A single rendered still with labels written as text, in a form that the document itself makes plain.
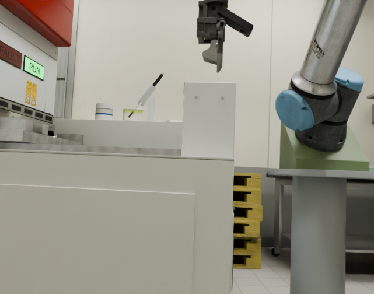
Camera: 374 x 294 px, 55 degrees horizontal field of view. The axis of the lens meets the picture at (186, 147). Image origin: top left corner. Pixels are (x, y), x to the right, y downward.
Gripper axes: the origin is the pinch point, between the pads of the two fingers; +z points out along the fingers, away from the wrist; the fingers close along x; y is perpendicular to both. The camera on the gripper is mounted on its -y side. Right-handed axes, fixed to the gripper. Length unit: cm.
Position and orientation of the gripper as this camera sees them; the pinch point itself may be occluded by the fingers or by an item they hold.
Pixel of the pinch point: (220, 67)
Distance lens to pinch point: 108.3
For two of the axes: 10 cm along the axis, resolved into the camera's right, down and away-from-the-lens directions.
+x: -1.1, -0.8, -9.9
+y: -9.9, -0.4, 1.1
